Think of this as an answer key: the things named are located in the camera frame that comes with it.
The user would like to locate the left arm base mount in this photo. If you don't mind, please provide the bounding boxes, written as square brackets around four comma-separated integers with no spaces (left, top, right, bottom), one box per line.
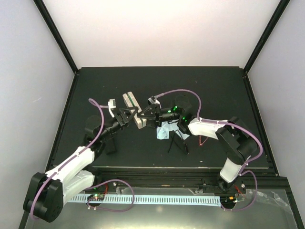
[86,183,109,210]

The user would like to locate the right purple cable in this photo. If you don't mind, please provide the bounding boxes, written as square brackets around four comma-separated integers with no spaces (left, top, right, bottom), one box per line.
[152,89,264,177]

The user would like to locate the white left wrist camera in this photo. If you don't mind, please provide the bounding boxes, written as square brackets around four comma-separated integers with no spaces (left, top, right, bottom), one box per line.
[108,99,116,118]

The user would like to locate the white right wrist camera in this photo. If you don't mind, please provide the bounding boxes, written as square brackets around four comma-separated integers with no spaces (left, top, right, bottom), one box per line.
[148,96,160,105]

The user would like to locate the red thin-frame glasses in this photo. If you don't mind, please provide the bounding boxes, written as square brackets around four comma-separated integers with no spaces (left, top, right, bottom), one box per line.
[199,135,209,146]

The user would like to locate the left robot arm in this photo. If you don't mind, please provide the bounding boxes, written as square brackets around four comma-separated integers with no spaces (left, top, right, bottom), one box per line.
[23,106,138,222]

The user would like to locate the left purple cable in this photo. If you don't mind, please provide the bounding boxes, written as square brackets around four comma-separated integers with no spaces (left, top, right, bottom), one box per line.
[30,98,112,220]

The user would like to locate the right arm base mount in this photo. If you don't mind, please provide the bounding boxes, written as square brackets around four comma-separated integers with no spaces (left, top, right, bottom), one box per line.
[200,177,246,210]

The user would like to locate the purple cable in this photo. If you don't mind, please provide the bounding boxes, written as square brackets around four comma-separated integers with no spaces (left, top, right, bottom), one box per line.
[152,89,264,177]
[30,98,112,220]

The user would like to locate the white slotted cable duct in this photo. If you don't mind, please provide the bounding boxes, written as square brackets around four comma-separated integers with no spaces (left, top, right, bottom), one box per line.
[68,194,221,207]

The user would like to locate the light blue cleaning cloth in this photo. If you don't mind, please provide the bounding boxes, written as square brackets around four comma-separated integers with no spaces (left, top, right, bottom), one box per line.
[156,120,190,140]

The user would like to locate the grey glasses case green lining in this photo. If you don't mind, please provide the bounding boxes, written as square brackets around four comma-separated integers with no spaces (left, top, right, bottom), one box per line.
[122,92,146,129]

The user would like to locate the black sunglasses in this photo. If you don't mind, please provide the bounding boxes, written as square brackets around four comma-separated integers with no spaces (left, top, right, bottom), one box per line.
[167,130,189,155]

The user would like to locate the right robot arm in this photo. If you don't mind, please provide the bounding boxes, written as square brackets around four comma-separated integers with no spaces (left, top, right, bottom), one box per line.
[137,95,263,192]

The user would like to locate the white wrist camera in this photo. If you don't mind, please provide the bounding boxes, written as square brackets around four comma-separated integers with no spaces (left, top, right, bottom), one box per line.
[108,99,116,118]
[148,96,160,105]

